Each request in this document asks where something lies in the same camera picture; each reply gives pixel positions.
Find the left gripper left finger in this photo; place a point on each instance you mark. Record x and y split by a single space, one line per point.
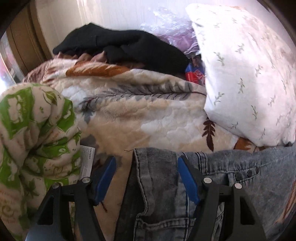
52 220

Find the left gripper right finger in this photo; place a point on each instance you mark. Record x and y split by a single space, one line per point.
240 219

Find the grey denim pants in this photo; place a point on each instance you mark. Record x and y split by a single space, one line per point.
156 207

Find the white quilt label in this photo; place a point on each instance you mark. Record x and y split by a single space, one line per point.
87 158

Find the green white rolled quilt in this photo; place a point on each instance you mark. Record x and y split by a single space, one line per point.
40 145

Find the leaf pattern bed blanket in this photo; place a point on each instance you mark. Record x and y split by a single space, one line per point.
120 110

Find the blue red package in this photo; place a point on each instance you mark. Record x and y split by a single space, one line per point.
195 71

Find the white floral pillow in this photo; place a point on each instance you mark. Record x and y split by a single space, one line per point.
250 75

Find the brown wooden door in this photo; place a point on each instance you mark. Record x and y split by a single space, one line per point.
26 39

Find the black garment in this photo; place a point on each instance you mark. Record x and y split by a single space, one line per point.
133 46

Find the purple plastic bag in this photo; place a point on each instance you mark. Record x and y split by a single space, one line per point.
175 30

